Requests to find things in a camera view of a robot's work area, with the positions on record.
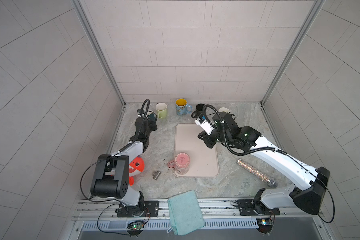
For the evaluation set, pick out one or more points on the pink mug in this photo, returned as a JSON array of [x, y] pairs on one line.
[[180, 164]]

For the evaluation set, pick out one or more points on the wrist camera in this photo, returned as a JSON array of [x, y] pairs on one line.
[[207, 126], [140, 112]]

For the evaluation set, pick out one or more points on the left circuit board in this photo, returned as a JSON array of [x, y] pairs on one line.
[[136, 225]]

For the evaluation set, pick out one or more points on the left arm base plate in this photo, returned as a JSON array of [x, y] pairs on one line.
[[149, 208]]

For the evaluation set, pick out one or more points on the grey mug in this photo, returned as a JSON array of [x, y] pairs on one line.
[[224, 110]]

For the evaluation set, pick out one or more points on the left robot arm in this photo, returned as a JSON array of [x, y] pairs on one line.
[[111, 175]]

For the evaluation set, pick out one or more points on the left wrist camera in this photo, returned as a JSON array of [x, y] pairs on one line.
[[140, 112]]

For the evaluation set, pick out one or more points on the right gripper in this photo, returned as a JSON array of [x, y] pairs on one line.
[[206, 139]]

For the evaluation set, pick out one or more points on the beige tray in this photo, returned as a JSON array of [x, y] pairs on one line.
[[203, 160]]

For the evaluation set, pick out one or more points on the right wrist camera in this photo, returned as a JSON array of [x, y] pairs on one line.
[[207, 126]]

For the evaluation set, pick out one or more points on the aluminium rail frame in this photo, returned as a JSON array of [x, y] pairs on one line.
[[97, 221]]

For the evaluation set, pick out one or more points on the metal pipe fitting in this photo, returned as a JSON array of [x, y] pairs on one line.
[[156, 175]]

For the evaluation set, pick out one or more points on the dark green mug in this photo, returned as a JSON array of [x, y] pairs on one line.
[[152, 117]]

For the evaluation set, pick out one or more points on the blue butterfly mug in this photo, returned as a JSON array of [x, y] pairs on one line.
[[183, 108]]

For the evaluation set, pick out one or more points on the right circuit board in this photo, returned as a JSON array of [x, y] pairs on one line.
[[265, 225]]

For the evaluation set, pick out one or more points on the circuit board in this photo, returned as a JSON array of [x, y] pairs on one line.
[[265, 225], [136, 225]]

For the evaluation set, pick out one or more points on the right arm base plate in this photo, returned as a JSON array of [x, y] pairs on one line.
[[254, 208]]

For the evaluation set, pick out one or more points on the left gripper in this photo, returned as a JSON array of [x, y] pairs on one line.
[[152, 127]]

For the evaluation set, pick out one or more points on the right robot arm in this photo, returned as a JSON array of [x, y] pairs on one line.
[[309, 185]]

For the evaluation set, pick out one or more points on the glitter tube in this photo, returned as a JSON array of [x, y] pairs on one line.
[[271, 182]]

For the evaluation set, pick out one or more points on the black mug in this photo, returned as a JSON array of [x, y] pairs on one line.
[[198, 111]]

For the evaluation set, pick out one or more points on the teal cloth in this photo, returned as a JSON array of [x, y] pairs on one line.
[[185, 213]]

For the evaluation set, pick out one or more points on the red shark toy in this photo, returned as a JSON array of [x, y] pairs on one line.
[[136, 167]]

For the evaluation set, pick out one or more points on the light green mug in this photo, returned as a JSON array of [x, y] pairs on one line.
[[162, 110]]

